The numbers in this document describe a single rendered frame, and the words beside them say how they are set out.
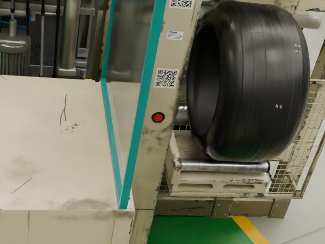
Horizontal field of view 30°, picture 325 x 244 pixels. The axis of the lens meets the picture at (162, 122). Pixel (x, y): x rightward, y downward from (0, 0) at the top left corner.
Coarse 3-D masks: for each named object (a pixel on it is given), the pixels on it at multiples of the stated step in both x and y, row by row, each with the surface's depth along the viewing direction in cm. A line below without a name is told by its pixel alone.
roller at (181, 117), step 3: (177, 114) 237; (180, 114) 237; (183, 114) 237; (186, 114) 238; (177, 117) 236; (180, 117) 236; (183, 117) 237; (186, 117) 237; (177, 120) 236; (180, 120) 237; (183, 120) 237; (186, 120) 237; (180, 123) 238; (183, 123) 238; (186, 123) 239
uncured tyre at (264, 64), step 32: (224, 32) 194; (256, 32) 191; (288, 32) 194; (192, 64) 230; (224, 64) 191; (256, 64) 187; (288, 64) 190; (192, 96) 231; (224, 96) 190; (256, 96) 188; (288, 96) 190; (192, 128) 222; (224, 128) 194; (256, 128) 193; (288, 128) 195; (224, 160) 209; (256, 160) 210
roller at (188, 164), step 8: (184, 160) 214; (192, 160) 215; (200, 160) 216; (208, 160) 216; (216, 160) 217; (184, 168) 214; (192, 168) 215; (200, 168) 215; (208, 168) 216; (216, 168) 217; (224, 168) 217; (232, 168) 218; (240, 168) 219; (248, 168) 219; (256, 168) 220; (264, 168) 221
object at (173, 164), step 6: (174, 138) 219; (174, 144) 216; (168, 150) 217; (174, 150) 213; (168, 156) 217; (174, 156) 211; (168, 162) 217; (174, 162) 209; (180, 162) 209; (168, 168) 216; (174, 168) 209; (180, 168) 209; (168, 174) 216; (174, 174) 210; (174, 180) 212
